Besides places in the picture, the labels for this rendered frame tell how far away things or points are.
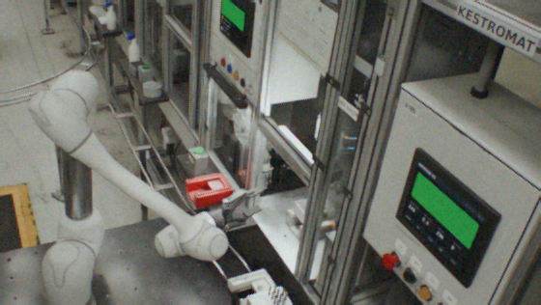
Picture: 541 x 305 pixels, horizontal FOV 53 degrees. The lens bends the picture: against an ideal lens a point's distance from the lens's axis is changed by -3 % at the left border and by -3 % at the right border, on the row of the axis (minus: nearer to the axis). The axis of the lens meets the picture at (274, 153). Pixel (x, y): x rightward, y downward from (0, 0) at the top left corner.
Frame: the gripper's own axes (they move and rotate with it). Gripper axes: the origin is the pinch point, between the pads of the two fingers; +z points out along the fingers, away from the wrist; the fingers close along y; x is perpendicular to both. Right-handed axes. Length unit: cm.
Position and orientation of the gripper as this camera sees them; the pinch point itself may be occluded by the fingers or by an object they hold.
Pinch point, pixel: (254, 201)
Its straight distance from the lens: 205.1
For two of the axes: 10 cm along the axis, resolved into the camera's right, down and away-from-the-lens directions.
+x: -6.7, -4.5, 6.0
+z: 7.4, -3.3, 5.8
